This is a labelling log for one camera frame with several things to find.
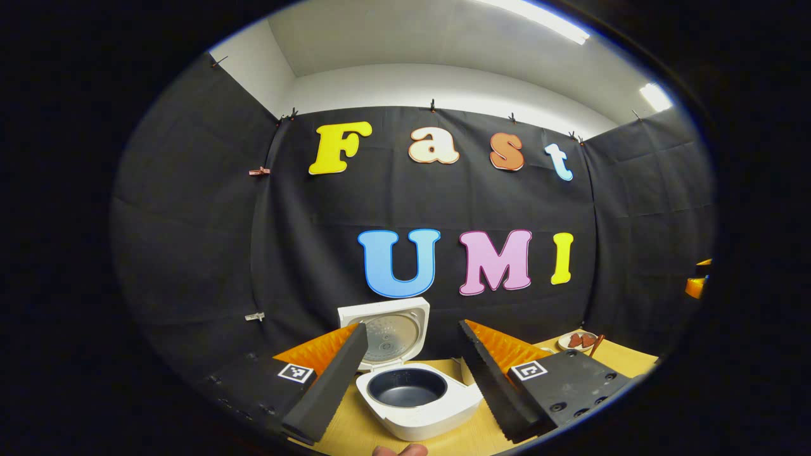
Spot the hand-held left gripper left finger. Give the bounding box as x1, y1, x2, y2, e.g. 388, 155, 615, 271
196, 322, 369, 446

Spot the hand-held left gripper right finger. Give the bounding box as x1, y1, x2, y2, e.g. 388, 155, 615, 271
457, 319, 634, 444

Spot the white rice cooker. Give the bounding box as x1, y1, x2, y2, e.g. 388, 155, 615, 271
337, 297, 483, 442

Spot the white round plate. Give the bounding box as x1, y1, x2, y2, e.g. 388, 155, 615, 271
558, 331, 599, 353

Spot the small ceiling light panel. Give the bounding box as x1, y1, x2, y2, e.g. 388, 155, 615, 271
639, 83, 674, 113

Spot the black backdrop cloth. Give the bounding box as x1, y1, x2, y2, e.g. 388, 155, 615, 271
109, 54, 717, 406

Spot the long ceiling light strip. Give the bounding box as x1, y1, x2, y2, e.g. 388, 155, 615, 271
475, 0, 591, 45

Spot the row of black clips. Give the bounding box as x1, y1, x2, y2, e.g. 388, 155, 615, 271
211, 56, 644, 146

